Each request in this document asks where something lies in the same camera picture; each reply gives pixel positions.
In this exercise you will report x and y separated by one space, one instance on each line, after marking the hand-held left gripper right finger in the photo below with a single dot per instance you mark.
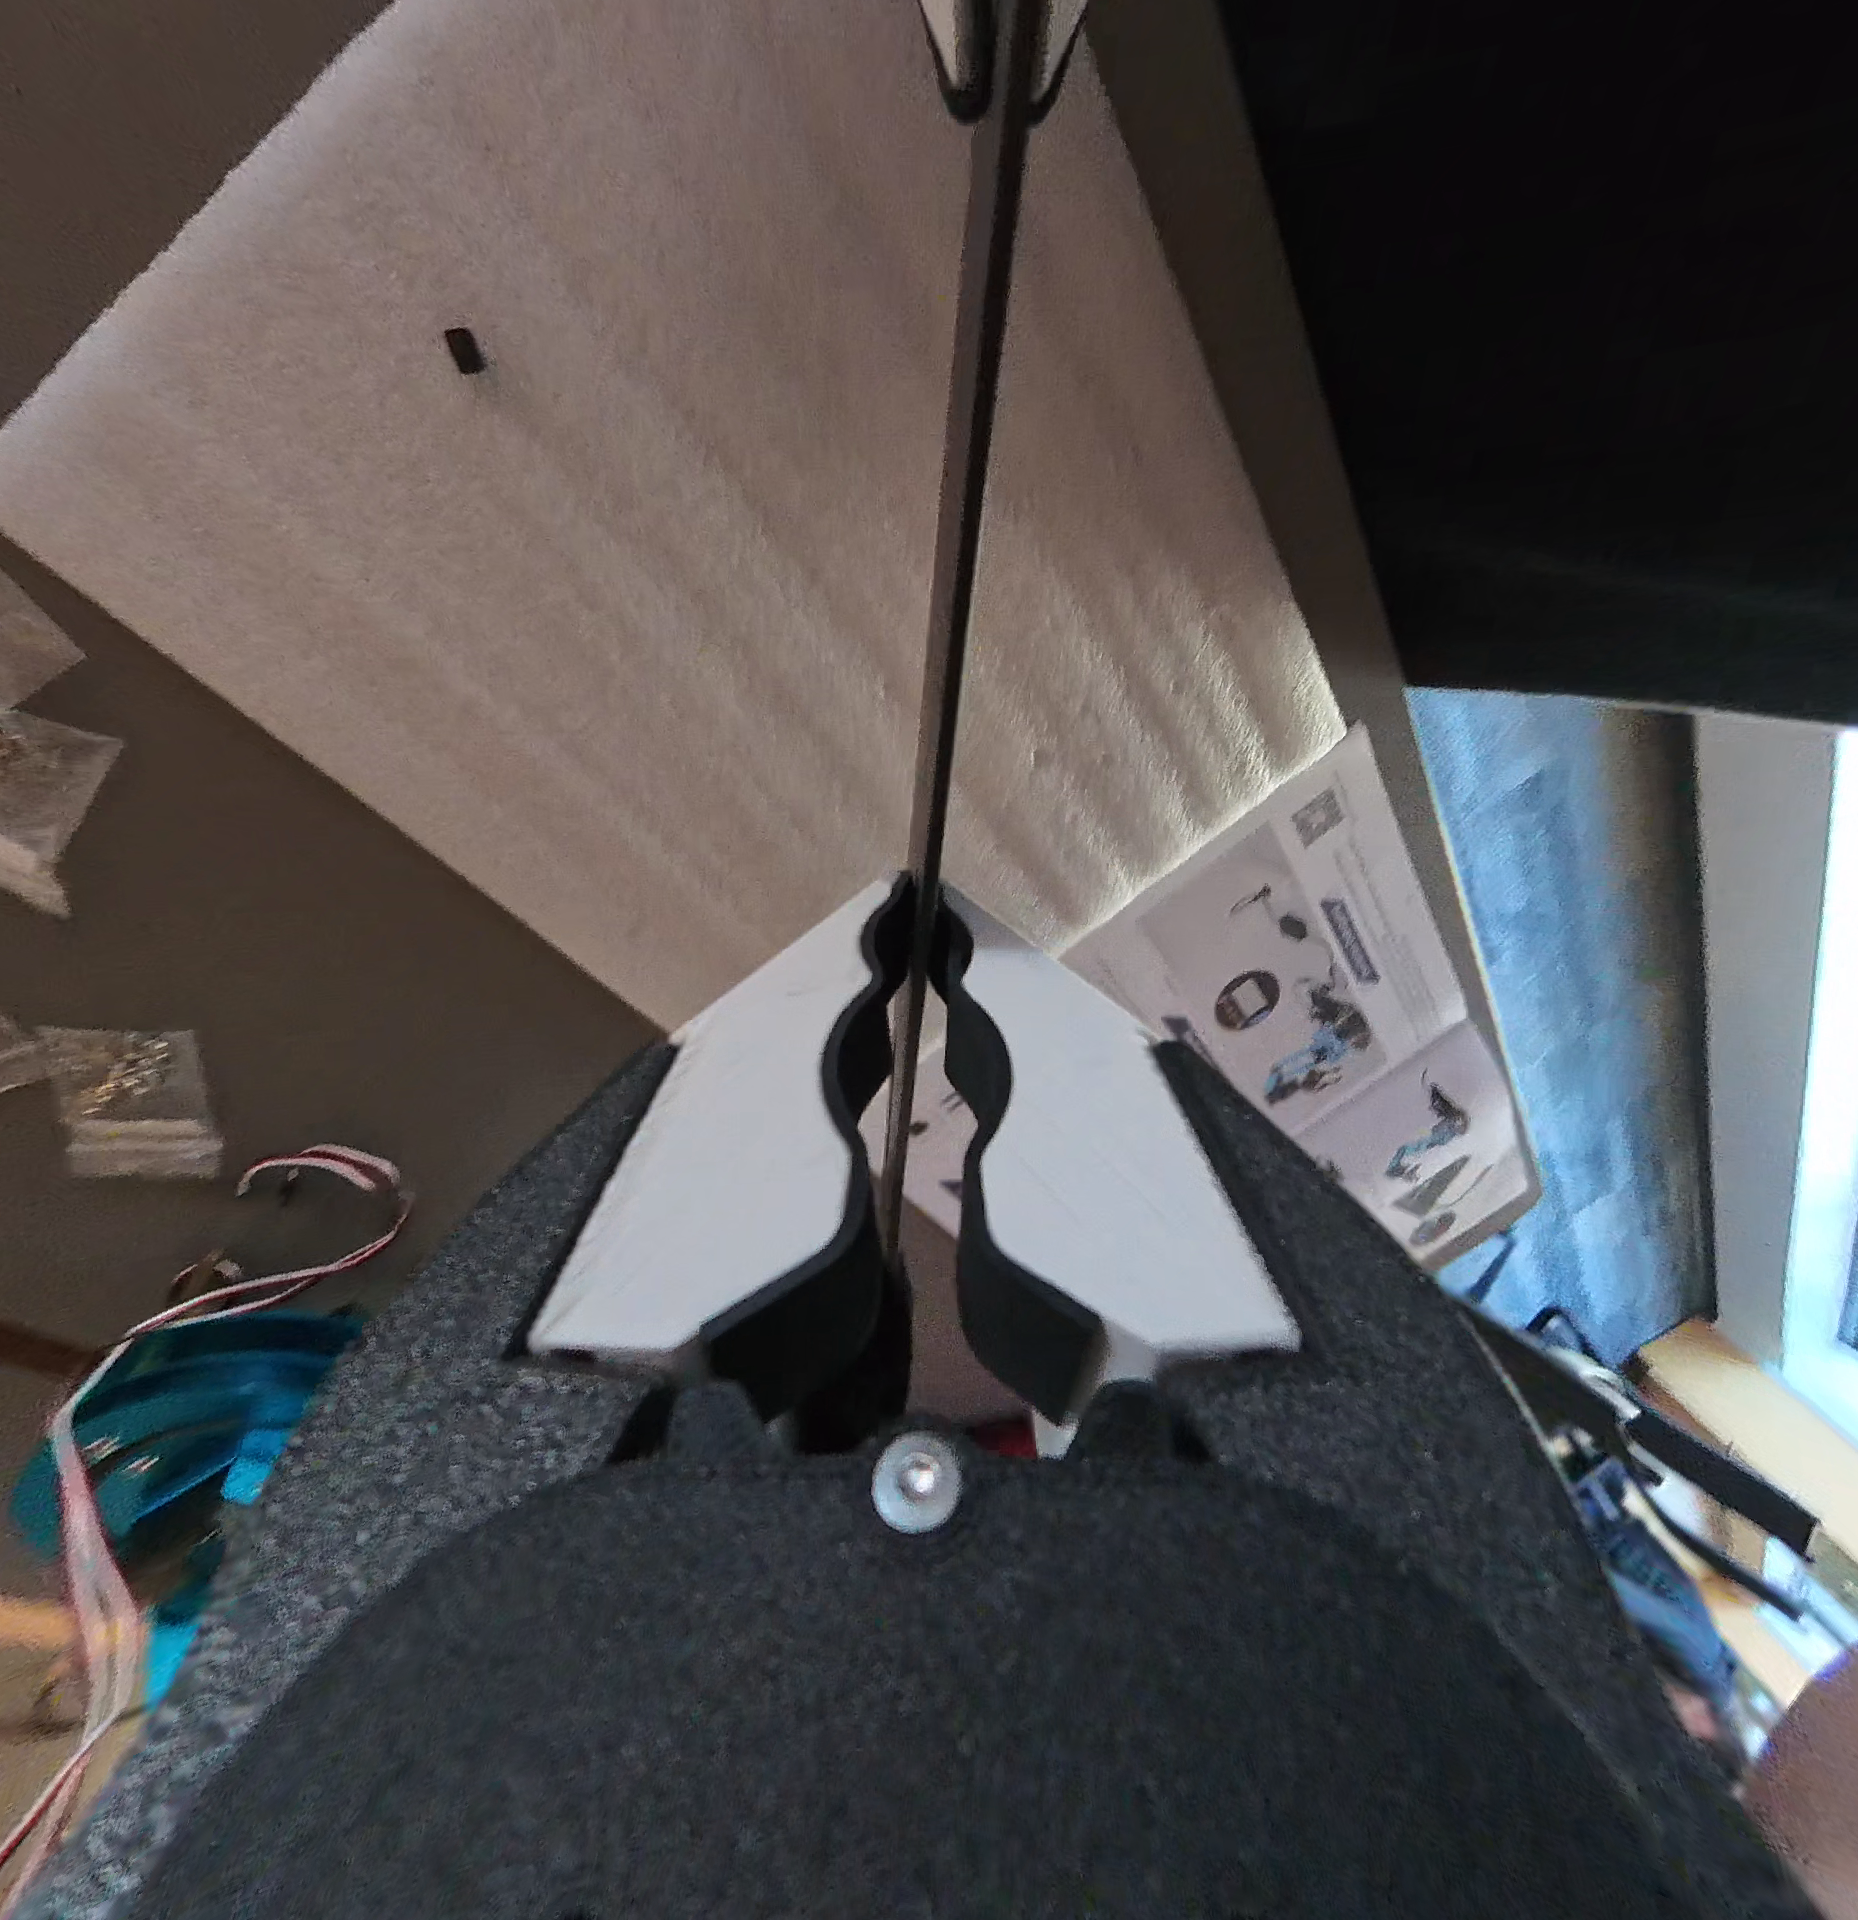
1124 1187

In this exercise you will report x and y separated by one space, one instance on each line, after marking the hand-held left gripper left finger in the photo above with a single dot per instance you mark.
704 1187

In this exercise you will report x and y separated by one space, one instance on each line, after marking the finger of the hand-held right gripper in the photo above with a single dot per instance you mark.
1060 37
957 37

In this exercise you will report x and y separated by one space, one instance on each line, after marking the instruction booklet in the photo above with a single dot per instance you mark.
1320 975

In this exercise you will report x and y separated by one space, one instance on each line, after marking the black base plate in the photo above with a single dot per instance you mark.
974 450

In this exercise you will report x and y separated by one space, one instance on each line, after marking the small black standoff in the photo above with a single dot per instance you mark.
466 352

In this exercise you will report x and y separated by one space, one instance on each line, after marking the blue toy robot arm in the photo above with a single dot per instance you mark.
195 1393

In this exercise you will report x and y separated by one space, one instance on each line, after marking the white foam sheet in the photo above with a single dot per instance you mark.
644 524

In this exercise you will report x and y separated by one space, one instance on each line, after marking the pile of small screw bags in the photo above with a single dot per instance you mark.
120 1095

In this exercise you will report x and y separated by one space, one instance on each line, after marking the person's black clothing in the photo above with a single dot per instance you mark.
1588 375

